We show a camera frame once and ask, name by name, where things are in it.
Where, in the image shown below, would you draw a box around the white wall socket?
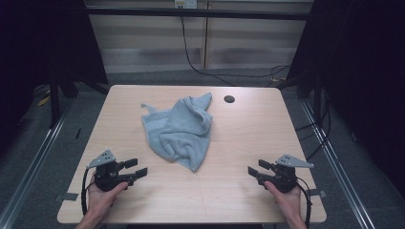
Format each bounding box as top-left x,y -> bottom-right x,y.
174,0 -> 199,10

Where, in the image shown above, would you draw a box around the light blue terry towel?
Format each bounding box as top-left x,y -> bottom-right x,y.
140,92 -> 214,173

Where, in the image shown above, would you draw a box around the person's right hand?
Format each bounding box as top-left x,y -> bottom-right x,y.
264,180 -> 303,220

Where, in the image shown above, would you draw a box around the yellow object on floor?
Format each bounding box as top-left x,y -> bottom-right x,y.
36,95 -> 52,107

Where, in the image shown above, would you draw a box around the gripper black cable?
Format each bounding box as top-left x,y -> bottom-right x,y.
80,167 -> 96,217
295,177 -> 313,229

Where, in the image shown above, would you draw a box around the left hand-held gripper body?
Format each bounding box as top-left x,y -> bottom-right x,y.
85,149 -> 137,193

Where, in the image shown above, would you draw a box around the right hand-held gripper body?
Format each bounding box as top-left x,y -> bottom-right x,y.
256,154 -> 315,194

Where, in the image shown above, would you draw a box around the black stand leg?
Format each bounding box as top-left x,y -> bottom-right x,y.
48,74 -> 62,129

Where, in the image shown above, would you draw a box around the grey tape strip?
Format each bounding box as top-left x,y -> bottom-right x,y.
54,192 -> 79,203
308,188 -> 328,198

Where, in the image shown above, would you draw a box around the black horizontal bar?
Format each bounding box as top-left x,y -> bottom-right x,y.
85,7 -> 312,22

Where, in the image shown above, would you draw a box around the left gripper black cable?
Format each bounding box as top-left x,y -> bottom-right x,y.
80,167 -> 96,217

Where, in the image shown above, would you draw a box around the long black wall cable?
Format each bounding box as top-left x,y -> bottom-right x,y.
180,15 -> 291,88

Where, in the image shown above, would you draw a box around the black curtain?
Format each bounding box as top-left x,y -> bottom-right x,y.
286,0 -> 405,198
0,0 -> 109,154

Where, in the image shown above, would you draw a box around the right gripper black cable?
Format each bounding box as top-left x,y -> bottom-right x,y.
295,177 -> 313,229

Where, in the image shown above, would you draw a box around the black floor cables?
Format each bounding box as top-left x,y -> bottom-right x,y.
294,90 -> 332,161

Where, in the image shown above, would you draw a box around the metal floor rail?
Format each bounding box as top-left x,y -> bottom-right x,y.
298,97 -> 377,229
0,94 -> 79,229

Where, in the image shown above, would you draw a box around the person's left hand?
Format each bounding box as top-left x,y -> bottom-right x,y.
87,174 -> 129,218

